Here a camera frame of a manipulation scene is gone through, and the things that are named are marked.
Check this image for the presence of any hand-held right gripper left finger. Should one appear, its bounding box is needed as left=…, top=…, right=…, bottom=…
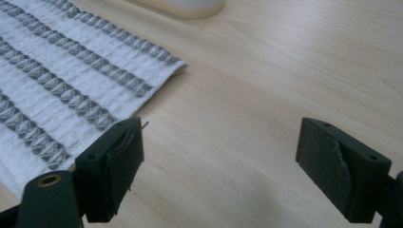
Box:
left=74, top=116, right=149, bottom=223

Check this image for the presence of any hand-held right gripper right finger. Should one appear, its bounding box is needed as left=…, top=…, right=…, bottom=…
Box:
left=295, top=117, right=393, bottom=224

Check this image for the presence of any white grey striped towel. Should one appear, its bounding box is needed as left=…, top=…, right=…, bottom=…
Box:
left=0, top=0, right=188, bottom=201

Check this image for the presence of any white round container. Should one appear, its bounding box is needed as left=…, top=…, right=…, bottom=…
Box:
left=125, top=0, right=227, bottom=20

